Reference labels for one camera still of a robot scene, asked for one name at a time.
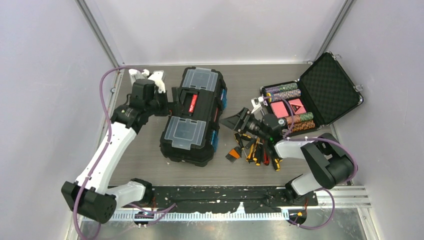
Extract black plastic toolbox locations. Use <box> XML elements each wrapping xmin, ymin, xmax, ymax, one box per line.
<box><xmin>159</xmin><ymin>66</ymin><xmax>228</xmax><ymax>167</ymax></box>

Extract red card deck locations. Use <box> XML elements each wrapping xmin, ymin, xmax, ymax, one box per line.
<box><xmin>288</xmin><ymin>98</ymin><xmax>307</xmax><ymax>115</ymax></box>

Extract black aluminium poker chip case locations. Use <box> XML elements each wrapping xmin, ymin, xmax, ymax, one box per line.
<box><xmin>259</xmin><ymin>51</ymin><xmax>364</xmax><ymax>137</ymax></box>

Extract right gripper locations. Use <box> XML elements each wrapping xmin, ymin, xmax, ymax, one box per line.
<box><xmin>219</xmin><ymin>107</ymin><xmax>269</xmax><ymax>142</ymax></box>

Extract white metronome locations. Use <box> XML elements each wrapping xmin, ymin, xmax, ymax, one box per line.
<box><xmin>128</xmin><ymin>68</ymin><xmax>150</xmax><ymax>85</ymax></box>

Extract poker chip row green red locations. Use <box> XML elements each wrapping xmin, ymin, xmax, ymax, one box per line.
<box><xmin>278</xmin><ymin>112</ymin><xmax>314</xmax><ymax>126</ymax></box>

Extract yellow black screwdriver right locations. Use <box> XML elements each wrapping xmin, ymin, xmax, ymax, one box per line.
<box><xmin>265</xmin><ymin>145</ymin><xmax>281</xmax><ymax>172</ymax></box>

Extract orange black bit holder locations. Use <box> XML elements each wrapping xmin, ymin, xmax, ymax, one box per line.
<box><xmin>225</xmin><ymin>146</ymin><xmax>242</xmax><ymax>163</ymax></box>

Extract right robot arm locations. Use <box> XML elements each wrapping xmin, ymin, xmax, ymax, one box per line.
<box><xmin>219</xmin><ymin>107</ymin><xmax>358</xmax><ymax>205</ymax></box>

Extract poker chip row orange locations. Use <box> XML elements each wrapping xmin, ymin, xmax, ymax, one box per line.
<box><xmin>285</xmin><ymin>120</ymin><xmax>316</xmax><ymax>133</ymax></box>

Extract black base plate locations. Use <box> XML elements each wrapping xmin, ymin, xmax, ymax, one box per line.
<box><xmin>148</xmin><ymin>185</ymin><xmax>318</xmax><ymax>214</ymax></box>

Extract red black pliers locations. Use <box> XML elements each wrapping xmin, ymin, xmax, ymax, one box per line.
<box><xmin>261</xmin><ymin>140</ymin><xmax>270</xmax><ymax>166</ymax></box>

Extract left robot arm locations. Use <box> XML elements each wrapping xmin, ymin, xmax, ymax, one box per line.
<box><xmin>61</xmin><ymin>76</ymin><xmax>170</xmax><ymax>224</ymax></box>

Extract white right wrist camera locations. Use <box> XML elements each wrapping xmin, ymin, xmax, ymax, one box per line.
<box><xmin>250</xmin><ymin>96</ymin><xmax>268</xmax><ymax>114</ymax></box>

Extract poker chip row top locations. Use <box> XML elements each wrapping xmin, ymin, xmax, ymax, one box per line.
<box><xmin>265</xmin><ymin>82</ymin><xmax>298</xmax><ymax>94</ymax></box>

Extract pink card deck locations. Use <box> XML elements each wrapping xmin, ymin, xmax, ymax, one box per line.
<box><xmin>270</xmin><ymin>101</ymin><xmax>289</xmax><ymax>118</ymax></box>

